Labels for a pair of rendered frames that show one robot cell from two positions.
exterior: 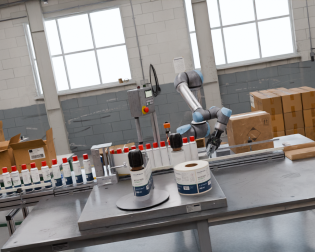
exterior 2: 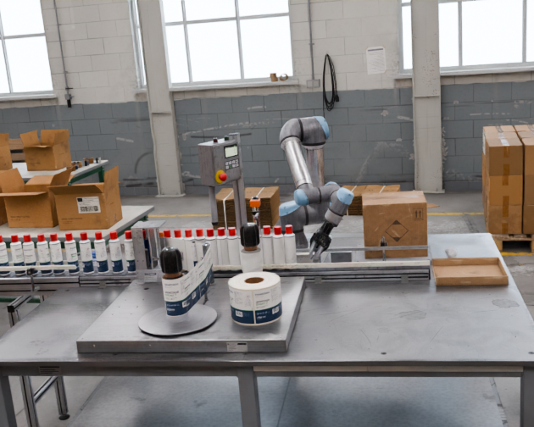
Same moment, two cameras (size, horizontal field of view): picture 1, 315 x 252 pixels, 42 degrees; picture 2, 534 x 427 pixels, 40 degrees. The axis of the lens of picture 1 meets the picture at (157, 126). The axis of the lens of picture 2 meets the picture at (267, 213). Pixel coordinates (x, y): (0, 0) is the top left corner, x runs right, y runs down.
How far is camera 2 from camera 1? 0.80 m
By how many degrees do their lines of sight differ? 11
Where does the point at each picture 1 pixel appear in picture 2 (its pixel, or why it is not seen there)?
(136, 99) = (209, 159)
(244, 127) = (381, 219)
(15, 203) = (25, 287)
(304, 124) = not seen: outside the picture
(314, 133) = not seen: outside the picture
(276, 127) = (508, 197)
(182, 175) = (235, 295)
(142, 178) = (177, 291)
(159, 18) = not seen: outside the picture
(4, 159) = (43, 206)
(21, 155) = (65, 203)
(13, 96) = (100, 84)
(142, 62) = (314, 49)
